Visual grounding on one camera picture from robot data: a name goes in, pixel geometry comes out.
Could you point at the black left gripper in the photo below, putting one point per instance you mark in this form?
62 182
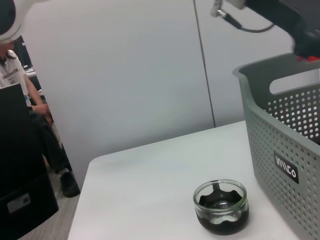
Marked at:
287 15

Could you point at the glass teacup black sleeve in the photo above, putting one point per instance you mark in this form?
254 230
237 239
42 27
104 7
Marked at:
220 215

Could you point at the grey-green perforated storage bin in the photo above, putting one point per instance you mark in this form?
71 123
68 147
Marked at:
275 140

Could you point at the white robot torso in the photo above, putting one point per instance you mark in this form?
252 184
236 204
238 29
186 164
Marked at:
22 15

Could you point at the seated person white shirt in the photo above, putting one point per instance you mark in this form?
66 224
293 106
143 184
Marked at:
15 72

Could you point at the black monitor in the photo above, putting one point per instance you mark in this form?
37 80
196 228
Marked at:
20 150

